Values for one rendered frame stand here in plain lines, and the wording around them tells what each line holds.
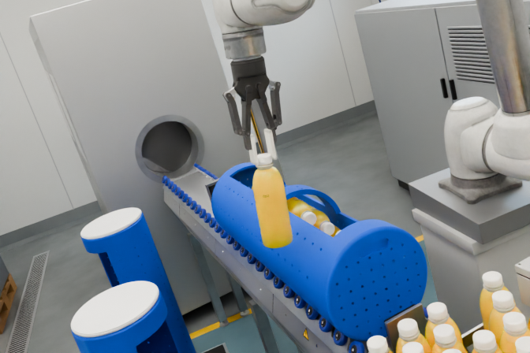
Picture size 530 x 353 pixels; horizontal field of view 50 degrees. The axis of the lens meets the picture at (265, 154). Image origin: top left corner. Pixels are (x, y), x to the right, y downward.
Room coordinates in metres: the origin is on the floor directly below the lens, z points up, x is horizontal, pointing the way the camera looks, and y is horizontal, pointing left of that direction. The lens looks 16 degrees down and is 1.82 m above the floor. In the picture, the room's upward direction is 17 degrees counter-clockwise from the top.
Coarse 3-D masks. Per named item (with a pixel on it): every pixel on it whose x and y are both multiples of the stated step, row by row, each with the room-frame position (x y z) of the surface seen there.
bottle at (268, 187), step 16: (256, 176) 1.21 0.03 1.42; (272, 176) 1.20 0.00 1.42; (256, 192) 1.20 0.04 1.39; (272, 192) 1.19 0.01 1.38; (256, 208) 1.22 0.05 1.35; (272, 208) 1.19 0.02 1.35; (272, 224) 1.19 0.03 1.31; (288, 224) 1.20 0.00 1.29; (272, 240) 1.19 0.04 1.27; (288, 240) 1.19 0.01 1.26
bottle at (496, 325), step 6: (492, 312) 0.97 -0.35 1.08; (498, 312) 0.96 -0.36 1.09; (504, 312) 0.95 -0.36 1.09; (492, 318) 0.96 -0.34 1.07; (498, 318) 0.95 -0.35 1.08; (492, 324) 0.96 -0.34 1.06; (498, 324) 0.95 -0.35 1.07; (492, 330) 0.96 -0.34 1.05; (498, 330) 0.94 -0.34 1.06; (498, 336) 0.94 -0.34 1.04; (498, 342) 0.95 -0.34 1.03
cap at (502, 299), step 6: (498, 294) 0.97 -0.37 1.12; (504, 294) 0.97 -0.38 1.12; (510, 294) 0.96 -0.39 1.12; (492, 300) 0.97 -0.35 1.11; (498, 300) 0.95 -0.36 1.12; (504, 300) 0.95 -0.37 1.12; (510, 300) 0.95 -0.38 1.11; (498, 306) 0.95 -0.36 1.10; (504, 306) 0.95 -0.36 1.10; (510, 306) 0.95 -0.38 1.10
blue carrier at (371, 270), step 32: (224, 192) 1.86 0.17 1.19; (288, 192) 1.56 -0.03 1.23; (320, 192) 1.58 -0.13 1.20; (224, 224) 1.82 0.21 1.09; (256, 224) 1.54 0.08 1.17; (352, 224) 1.23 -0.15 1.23; (384, 224) 1.21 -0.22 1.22; (256, 256) 1.57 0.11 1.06; (288, 256) 1.32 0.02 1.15; (320, 256) 1.20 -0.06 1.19; (352, 256) 1.15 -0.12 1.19; (384, 256) 1.18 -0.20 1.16; (416, 256) 1.20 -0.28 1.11; (320, 288) 1.15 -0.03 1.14; (352, 288) 1.14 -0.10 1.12; (384, 288) 1.17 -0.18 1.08; (416, 288) 1.20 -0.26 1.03; (352, 320) 1.14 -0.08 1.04; (384, 320) 1.16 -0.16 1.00
